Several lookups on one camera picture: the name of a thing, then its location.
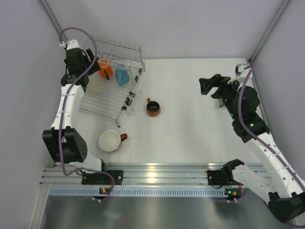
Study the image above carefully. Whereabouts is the grey green speckled mug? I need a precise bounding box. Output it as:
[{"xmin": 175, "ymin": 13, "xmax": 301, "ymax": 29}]
[{"xmin": 219, "ymin": 99, "xmax": 225, "ymax": 108}]

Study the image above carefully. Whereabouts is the beige handleless cup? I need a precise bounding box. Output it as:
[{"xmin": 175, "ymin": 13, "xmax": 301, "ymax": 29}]
[{"xmin": 87, "ymin": 75, "xmax": 101, "ymax": 94}]

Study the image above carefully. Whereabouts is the orange mug black handle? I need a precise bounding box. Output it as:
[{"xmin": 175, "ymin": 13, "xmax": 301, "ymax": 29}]
[{"xmin": 98, "ymin": 59, "xmax": 113, "ymax": 80}]

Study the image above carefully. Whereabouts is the blue mug white interior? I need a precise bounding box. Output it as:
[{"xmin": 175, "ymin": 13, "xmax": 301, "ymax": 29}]
[{"xmin": 115, "ymin": 64, "xmax": 130, "ymax": 87}]

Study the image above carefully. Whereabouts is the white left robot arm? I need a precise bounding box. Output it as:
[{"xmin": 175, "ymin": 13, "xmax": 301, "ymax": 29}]
[{"xmin": 42, "ymin": 40, "xmax": 123, "ymax": 186}]

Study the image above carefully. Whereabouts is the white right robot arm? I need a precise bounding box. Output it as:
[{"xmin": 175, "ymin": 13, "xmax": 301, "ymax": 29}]
[{"xmin": 199, "ymin": 74, "xmax": 305, "ymax": 223}]

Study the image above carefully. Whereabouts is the brown mug black interior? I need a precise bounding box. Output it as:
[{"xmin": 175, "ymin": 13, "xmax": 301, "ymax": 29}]
[{"xmin": 146, "ymin": 98, "xmax": 161, "ymax": 117}]

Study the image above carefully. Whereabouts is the red mug white interior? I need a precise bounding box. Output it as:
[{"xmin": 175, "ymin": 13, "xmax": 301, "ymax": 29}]
[{"xmin": 98, "ymin": 130, "xmax": 128, "ymax": 152}]

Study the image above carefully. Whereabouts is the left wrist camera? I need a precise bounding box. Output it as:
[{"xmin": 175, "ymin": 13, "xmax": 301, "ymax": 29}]
[{"xmin": 60, "ymin": 40, "xmax": 81, "ymax": 51}]

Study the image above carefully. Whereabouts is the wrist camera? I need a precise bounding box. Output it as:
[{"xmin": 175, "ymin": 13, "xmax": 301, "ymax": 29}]
[
  {"xmin": 60, "ymin": 40, "xmax": 81, "ymax": 51},
  {"xmin": 228, "ymin": 63, "xmax": 252, "ymax": 84}
]

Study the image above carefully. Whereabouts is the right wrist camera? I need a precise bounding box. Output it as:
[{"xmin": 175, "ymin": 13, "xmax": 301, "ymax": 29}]
[{"xmin": 228, "ymin": 63, "xmax": 252, "ymax": 84}]

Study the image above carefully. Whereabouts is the silver wire dish rack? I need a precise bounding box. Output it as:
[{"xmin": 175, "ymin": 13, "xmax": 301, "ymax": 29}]
[{"xmin": 80, "ymin": 36, "xmax": 145, "ymax": 126}]

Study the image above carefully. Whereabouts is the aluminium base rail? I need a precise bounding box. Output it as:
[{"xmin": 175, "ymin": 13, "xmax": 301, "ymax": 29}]
[{"xmin": 40, "ymin": 163, "xmax": 223, "ymax": 187}]

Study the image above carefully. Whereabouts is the perforated grey cable duct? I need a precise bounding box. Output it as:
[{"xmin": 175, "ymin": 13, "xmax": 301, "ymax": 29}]
[{"xmin": 49, "ymin": 187, "xmax": 240, "ymax": 198}]

